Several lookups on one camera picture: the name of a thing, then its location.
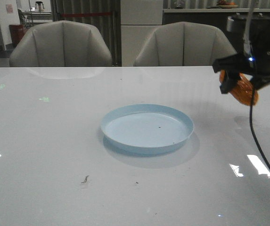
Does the right beige upholstered chair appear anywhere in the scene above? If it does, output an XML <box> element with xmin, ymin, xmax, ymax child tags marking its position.
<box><xmin>133</xmin><ymin>22</ymin><xmax>237</xmax><ymax>66</ymax></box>

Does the red barrier belt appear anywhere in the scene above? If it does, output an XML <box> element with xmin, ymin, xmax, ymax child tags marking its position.
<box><xmin>60</xmin><ymin>12</ymin><xmax>113</xmax><ymax>18</ymax></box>

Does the dark counter with light top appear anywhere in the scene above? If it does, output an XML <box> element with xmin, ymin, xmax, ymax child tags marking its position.
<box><xmin>163</xmin><ymin>11</ymin><xmax>270</xmax><ymax>61</ymax></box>

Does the fruit bowl on counter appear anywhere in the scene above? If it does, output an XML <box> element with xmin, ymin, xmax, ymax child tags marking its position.
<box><xmin>217</xmin><ymin>0</ymin><xmax>238</xmax><ymax>9</ymax></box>

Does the light blue round plate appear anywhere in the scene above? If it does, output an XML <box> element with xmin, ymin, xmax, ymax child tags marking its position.
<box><xmin>100</xmin><ymin>104</ymin><xmax>194</xmax><ymax>155</ymax></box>

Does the red bin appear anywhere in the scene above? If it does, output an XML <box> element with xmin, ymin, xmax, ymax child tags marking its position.
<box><xmin>9</xmin><ymin>24</ymin><xmax>24</xmax><ymax>47</ymax></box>

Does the orange plastic corn cob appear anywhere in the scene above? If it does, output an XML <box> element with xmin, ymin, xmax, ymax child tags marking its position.
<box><xmin>219</xmin><ymin>73</ymin><xmax>253</xmax><ymax>105</ymax></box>

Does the beige upholstered chair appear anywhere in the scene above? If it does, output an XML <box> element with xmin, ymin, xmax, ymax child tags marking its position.
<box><xmin>133</xmin><ymin>22</ymin><xmax>237</xmax><ymax>66</ymax></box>
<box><xmin>9</xmin><ymin>20</ymin><xmax>112</xmax><ymax>67</ymax></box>

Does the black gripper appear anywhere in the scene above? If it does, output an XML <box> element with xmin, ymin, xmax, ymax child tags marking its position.
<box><xmin>213</xmin><ymin>23</ymin><xmax>270</xmax><ymax>94</ymax></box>

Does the black cable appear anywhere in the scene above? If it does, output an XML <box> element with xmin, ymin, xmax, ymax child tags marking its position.
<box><xmin>249</xmin><ymin>60</ymin><xmax>270</xmax><ymax>192</ymax></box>

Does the white cable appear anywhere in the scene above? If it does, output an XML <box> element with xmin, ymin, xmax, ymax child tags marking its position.
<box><xmin>242</xmin><ymin>0</ymin><xmax>258</xmax><ymax>57</ymax></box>

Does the white cabinet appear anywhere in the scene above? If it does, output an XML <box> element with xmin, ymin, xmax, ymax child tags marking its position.
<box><xmin>120</xmin><ymin>0</ymin><xmax>163</xmax><ymax>66</ymax></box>

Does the left beige upholstered chair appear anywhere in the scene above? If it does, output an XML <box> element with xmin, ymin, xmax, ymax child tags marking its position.
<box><xmin>9</xmin><ymin>20</ymin><xmax>112</xmax><ymax>67</ymax></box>

